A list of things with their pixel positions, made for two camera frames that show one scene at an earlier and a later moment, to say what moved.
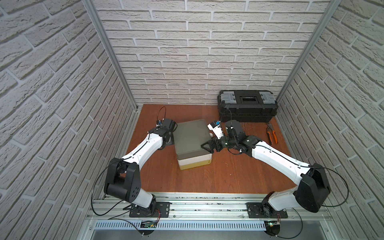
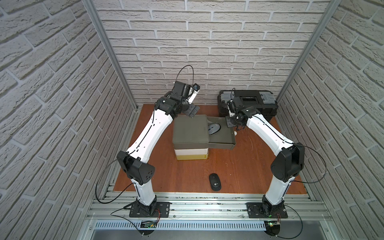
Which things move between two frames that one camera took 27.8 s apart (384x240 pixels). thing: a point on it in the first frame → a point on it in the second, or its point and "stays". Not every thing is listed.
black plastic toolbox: [247, 106] stays
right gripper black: [215, 141] → [228, 121]
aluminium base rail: [209, 212] stays
